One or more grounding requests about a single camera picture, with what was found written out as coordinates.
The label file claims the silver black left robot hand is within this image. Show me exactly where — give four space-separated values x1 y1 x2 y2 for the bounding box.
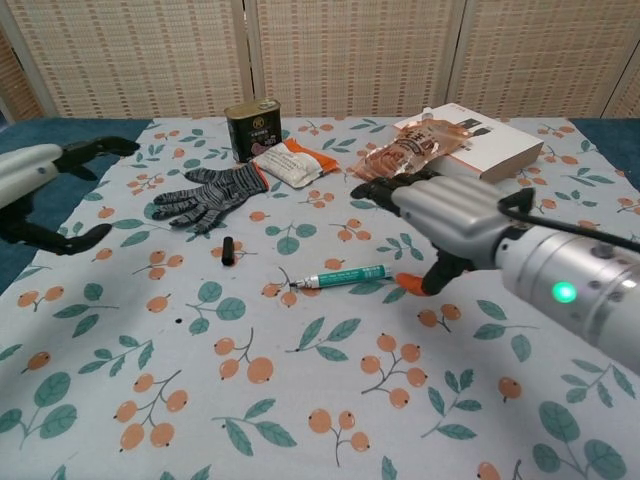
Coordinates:
0 135 141 256

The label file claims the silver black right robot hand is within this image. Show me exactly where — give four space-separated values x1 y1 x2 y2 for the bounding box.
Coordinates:
349 168 522 299

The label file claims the green white marker pen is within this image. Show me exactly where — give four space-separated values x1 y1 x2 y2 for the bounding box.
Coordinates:
288 264 397 293

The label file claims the clear brown snack bag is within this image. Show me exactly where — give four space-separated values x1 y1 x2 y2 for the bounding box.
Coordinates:
346 110 475 182

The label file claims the flat white product box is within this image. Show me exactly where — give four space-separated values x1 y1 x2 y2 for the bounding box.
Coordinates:
393 103 546 184

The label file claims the white orange snack packet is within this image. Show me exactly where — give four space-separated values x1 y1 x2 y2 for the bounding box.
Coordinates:
251 137 339 189

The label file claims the grey knitted work glove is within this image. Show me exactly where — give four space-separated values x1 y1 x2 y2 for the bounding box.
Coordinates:
151 161 272 236

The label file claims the woven bamboo folding screen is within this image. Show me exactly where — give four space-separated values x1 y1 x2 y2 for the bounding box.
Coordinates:
0 0 640 122

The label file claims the gold black tin can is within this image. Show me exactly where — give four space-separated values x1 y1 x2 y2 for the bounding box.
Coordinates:
223 98 284 164

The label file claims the floral print tablecloth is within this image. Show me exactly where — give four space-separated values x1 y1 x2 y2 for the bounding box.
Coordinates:
0 115 640 480

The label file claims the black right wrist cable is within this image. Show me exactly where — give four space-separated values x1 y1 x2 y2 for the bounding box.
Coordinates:
497 188 640 249

